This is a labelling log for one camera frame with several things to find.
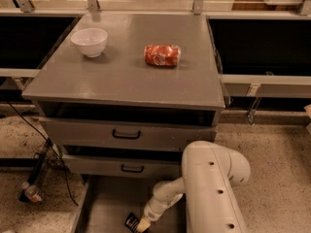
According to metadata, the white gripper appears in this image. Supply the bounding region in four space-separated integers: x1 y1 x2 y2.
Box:
137 199 166 233

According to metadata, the black rxbar chocolate bar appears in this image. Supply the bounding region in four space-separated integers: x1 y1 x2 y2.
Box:
124 213 140 233

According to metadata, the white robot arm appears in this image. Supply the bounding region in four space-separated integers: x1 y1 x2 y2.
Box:
137 141 251 233

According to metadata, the grey open bottom drawer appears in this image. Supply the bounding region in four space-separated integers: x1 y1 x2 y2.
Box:
70 176 187 233

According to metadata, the grey middle drawer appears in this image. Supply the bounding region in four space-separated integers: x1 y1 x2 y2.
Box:
63 154 181 180

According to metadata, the grey top drawer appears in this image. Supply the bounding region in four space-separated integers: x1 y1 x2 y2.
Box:
40 117 217 151

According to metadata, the grey drawer cabinet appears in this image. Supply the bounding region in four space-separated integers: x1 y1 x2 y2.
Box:
21 13 225 192

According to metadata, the plastic bottle on floor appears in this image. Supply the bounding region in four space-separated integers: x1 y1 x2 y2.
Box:
21 182 44 203

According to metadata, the black stand on floor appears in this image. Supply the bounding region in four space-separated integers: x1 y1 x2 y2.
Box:
18 139 52 202

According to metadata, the crushed red soda can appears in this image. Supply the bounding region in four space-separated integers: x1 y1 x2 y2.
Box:
144 45 181 67

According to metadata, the white ceramic bowl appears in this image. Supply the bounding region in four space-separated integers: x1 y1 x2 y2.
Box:
70 28 108 57

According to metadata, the black middle drawer handle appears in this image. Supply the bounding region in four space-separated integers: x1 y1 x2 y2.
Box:
121 164 145 174

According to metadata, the black drawer handle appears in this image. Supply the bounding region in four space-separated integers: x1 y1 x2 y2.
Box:
112 129 141 140
121 164 145 174

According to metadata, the black cable on floor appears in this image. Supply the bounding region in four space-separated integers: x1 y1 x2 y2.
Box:
0 94 80 208

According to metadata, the black top drawer handle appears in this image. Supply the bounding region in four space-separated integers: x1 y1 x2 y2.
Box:
112 129 141 140

